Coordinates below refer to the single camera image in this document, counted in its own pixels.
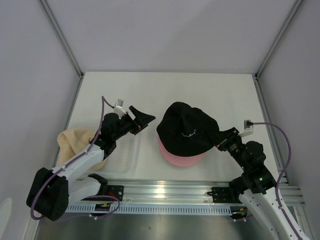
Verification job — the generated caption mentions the aluminium frame post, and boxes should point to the aluminium frame post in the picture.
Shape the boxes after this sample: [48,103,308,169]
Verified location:
[37,0,84,79]
[255,0,306,80]

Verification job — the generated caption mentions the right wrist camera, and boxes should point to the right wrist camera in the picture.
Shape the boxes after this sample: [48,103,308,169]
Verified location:
[239,120,254,138]

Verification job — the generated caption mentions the left aluminium frame post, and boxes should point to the left aluminium frame post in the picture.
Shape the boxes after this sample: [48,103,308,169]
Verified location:
[37,0,84,79]

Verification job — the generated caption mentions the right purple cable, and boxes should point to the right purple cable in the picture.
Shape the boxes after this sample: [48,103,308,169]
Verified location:
[249,121,305,240]

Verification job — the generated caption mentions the white plastic basket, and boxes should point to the white plastic basket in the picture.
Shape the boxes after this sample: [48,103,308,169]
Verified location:
[99,135,140,176]

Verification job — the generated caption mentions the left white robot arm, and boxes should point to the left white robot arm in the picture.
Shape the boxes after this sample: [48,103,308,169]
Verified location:
[26,106,155,221]

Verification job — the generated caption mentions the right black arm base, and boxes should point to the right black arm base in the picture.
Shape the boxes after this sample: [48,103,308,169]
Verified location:
[206,186,241,204]

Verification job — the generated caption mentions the pink bucket hat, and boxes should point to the pink bucket hat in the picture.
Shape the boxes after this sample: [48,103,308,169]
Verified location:
[157,136,206,167]

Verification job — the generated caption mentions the aluminium mounting rail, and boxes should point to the aluminium mounting rail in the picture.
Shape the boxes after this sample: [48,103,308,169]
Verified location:
[67,178,306,207]

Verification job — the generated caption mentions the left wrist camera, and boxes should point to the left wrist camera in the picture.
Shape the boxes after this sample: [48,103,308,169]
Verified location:
[113,99,126,119]

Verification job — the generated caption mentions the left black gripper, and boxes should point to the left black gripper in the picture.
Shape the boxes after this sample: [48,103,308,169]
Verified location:
[112,106,155,141]

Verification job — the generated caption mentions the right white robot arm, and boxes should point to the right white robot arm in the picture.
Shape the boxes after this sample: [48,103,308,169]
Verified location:
[207,127,308,240]

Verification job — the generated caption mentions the beige hat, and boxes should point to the beige hat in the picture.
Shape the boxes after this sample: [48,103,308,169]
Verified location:
[56,127,96,166]

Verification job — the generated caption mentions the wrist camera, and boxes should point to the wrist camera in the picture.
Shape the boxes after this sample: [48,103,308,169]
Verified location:
[113,99,126,119]
[239,120,254,138]

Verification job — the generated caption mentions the black hat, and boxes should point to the black hat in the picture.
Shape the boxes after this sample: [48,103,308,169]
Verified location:
[156,101,220,157]

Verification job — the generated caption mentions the white slotted cable duct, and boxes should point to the white slotted cable duct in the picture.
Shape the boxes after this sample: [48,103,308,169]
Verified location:
[66,202,245,216]

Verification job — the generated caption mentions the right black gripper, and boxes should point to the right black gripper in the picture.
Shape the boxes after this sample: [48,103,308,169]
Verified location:
[204,127,249,171]

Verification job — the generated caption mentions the right aluminium frame post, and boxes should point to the right aluminium frame post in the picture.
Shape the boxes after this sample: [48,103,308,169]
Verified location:
[255,0,306,80]

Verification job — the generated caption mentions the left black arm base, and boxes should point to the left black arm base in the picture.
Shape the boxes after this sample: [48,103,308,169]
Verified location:
[80,173,124,202]

